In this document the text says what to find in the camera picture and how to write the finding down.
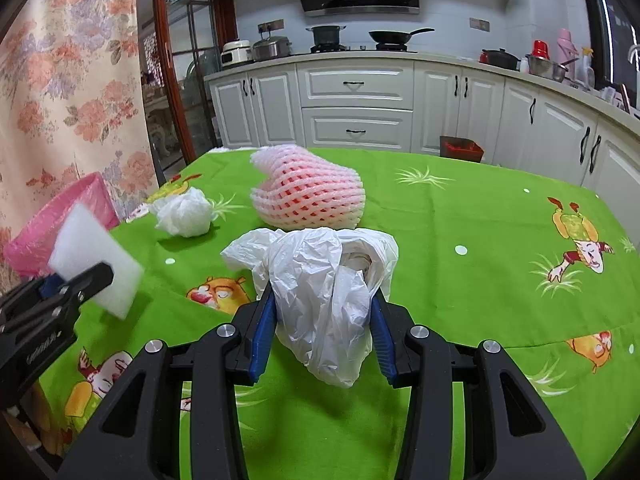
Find operator hand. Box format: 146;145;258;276
1;382;64;457

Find red black casserole pot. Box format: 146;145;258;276
478;49;520;70

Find steel pressure cooker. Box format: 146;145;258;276
252;32;292;62

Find white foam piece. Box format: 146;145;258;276
48;203;143;320

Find steel mixing bowl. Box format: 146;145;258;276
526;54;578;82

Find black frying pan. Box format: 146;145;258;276
369;27;434;52

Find brown glass door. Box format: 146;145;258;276
137;0;238;184

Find white lower kitchen cabinets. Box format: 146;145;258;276
207;51;639;238

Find pink lined trash bin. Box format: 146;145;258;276
3;172;119;278

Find floral peach curtain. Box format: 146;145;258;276
0;0;161;241

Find black stock pot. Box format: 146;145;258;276
306;25;346;53

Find large white bag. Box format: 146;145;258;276
220;228;399;388

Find green cartoon tablecloth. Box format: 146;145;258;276
41;150;639;479

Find red floor bin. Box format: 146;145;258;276
439;136;484;162

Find pink bottle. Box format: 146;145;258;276
556;28;579;79

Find white rice cooker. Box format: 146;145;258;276
220;40;253;68

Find pink foam fruit net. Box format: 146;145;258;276
250;144;366;231

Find small crumpled white bag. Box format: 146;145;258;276
149;188;214;237

